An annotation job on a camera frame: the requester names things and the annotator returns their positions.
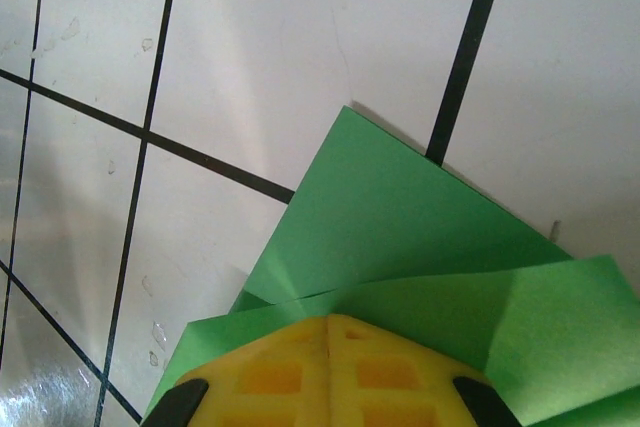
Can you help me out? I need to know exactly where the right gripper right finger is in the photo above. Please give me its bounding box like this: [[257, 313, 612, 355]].
[[328, 314, 524, 427]]

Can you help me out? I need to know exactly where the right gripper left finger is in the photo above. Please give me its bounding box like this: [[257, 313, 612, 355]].
[[142, 316, 330, 427]]

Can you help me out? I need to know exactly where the green paper sheet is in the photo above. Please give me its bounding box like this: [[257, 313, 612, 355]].
[[139, 104, 640, 427]]

